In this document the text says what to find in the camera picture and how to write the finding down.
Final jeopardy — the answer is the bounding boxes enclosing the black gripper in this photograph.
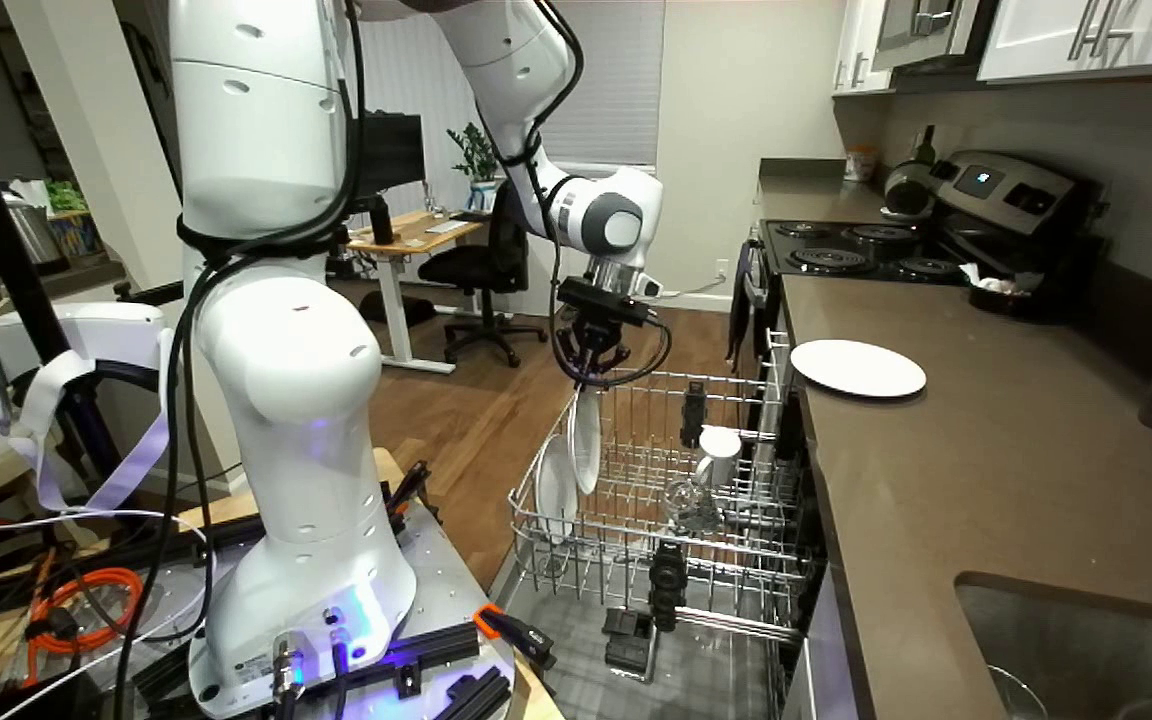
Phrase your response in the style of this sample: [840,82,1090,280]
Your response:
[553,278,672,390]

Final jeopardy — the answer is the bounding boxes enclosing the white plate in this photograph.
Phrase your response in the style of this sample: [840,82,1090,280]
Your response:
[534,438,577,546]
[794,342,930,402]
[568,390,599,493]

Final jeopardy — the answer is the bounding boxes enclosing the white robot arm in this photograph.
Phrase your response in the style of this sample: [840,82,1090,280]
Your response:
[167,0,659,716]

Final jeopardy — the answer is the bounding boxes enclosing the white plate in rack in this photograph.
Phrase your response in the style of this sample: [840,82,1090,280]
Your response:
[534,438,577,546]

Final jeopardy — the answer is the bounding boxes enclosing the steel kitchen sink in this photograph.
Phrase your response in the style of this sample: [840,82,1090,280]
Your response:
[958,575,1152,720]

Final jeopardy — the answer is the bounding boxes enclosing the black office chair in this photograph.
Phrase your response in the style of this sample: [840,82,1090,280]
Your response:
[420,185,543,364]

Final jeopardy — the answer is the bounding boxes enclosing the white mug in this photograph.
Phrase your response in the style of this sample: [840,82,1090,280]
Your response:
[701,424,745,483]

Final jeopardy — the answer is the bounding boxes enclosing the green potted plant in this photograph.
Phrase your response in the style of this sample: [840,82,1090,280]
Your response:
[448,125,502,185]

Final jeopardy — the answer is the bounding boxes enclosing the wooden desk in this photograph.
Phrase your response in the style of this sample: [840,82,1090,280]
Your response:
[349,213,482,375]

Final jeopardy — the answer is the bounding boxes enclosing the clear drinking glass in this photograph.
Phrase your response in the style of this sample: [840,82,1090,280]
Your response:
[669,487,722,535]

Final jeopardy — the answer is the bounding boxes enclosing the computer monitor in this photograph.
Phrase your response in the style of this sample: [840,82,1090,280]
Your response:
[361,112,424,198]

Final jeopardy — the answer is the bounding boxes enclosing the black cutlery basket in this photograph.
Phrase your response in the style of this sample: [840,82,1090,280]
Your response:
[599,535,692,678]

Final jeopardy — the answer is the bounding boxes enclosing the black kettle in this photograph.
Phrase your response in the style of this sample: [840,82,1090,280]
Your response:
[882,130,951,221]

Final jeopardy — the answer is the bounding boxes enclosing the black stove range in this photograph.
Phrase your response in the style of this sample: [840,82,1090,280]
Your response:
[758,147,1100,321]

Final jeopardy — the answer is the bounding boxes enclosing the white upper cabinets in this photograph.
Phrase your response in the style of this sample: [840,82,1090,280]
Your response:
[834,0,1152,96]

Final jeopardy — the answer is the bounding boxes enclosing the wire dishwasher rack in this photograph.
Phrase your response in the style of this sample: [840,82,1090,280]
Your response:
[508,374,815,646]

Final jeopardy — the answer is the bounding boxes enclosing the orange handled tool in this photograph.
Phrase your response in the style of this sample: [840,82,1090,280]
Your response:
[471,605,556,671]

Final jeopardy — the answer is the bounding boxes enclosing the orange cable coil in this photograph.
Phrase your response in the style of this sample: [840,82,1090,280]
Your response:
[30,565,151,660]

